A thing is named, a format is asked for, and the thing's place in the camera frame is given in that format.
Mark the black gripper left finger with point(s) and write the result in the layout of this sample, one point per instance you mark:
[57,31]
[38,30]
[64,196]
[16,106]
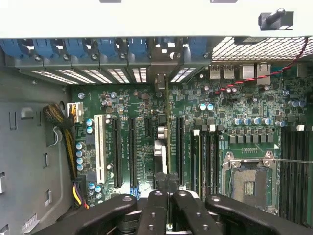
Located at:
[154,215]

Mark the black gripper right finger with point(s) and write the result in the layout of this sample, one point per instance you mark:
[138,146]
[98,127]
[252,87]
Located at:
[190,215]

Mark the black RAM slot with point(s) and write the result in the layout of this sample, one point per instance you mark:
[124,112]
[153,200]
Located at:
[211,159]
[300,171]
[284,171]
[308,171]
[292,171]
[205,159]
[217,151]

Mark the CPU socket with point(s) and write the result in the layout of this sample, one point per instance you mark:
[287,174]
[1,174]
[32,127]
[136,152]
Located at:
[249,183]

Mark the long black expansion slot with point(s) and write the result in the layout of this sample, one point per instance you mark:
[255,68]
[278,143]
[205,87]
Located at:
[132,147]
[117,147]
[179,147]

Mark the white expansion slot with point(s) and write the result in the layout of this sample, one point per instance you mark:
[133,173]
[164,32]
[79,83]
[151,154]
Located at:
[99,147]

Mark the short black expansion slot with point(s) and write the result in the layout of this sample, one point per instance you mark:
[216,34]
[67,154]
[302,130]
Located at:
[148,127]

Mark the thin metal locking lever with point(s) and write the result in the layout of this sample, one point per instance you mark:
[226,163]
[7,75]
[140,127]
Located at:
[293,161]

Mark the green motherboard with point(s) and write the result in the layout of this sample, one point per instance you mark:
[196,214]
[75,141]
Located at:
[127,98]

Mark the white power connector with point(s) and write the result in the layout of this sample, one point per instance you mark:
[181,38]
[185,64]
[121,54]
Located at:
[74,112]

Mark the grey power supply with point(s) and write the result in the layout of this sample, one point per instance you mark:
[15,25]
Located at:
[29,159]

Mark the vented metal slot cover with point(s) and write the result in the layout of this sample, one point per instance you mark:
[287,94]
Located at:
[139,74]
[53,77]
[183,74]
[97,76]
[118,75]
[75,76]

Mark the silver USB port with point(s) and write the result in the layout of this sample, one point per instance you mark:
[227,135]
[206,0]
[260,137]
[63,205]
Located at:
[215,71]
[229,71]

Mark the silver port housing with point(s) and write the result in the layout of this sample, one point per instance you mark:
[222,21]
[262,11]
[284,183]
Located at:
[248,71]

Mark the silver ethernet port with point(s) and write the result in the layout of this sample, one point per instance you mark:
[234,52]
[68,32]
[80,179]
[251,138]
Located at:
[262,73]

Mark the blue card retainer clip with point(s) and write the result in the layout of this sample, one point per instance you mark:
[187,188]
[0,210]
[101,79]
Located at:
[198,47]
[75,47]
[44,47]
[107,47]
[138,47]
[12,47]

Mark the black PC case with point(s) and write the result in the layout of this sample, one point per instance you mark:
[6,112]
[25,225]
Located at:
[146,19]

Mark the black plastic knob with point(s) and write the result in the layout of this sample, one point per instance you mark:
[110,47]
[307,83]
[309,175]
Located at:
[276,19]

